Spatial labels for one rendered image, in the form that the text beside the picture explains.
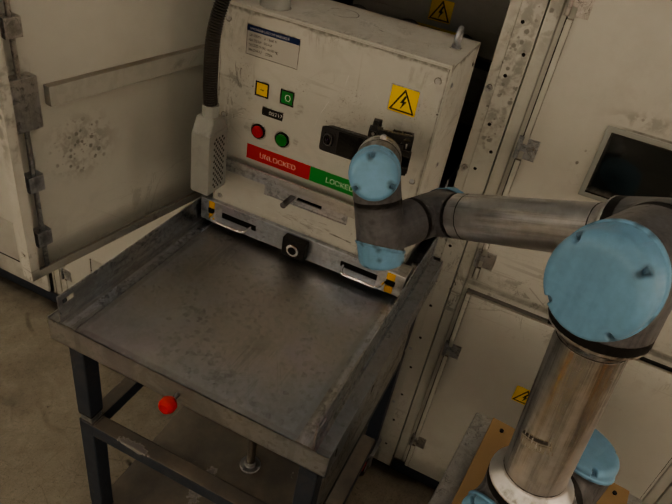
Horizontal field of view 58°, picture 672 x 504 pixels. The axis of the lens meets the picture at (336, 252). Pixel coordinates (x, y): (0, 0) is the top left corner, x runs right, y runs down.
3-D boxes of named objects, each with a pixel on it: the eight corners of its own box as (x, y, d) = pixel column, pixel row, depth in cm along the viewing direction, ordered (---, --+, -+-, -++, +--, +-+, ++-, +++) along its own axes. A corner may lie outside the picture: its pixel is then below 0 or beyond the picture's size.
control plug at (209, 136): (207, 197, 134) (210, 124, 124) (189, 189, 135) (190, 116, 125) (227, 183, 140) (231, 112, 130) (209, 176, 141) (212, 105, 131)
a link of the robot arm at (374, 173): (348, 209, 89) (344, 151, 87) (355, 191, 100) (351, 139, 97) (402, 207, 88) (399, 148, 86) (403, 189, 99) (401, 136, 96)
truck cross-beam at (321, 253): (400, 298, 138) (406, 278, 134) (200, 216, 152) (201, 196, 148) (407, 287, 142) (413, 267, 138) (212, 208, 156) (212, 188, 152)
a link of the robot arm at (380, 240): (430, 257, 99) (428, 192, 95) (380, 277, 93) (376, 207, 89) (396, 248, 105) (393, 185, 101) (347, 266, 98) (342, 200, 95)
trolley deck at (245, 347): (325, 478, 106) (330, 458, 103) (50, 338, 123) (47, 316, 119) (437, 279, 159) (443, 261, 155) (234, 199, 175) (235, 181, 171)
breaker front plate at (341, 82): (393, 278, 136) (449, 70, 109) (211, 205, 149) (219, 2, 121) (395, 275, 137) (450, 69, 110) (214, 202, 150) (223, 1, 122)
